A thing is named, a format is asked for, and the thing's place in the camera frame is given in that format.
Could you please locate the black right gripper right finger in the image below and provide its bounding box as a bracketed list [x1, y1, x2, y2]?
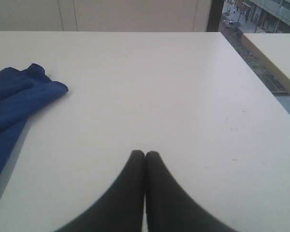
[145, 151, 234, 232]

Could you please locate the blue towel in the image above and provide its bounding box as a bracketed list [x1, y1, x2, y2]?
[0, 63, 69, 174]

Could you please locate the dark window frame post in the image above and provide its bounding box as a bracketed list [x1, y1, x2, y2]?
[206, 0, 224, 32]

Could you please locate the neighbouring white table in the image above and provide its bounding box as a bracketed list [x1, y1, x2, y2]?
[241, 33, 290, 94]

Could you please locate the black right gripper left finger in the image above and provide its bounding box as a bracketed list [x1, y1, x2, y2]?
[58, 150, 145, 232]

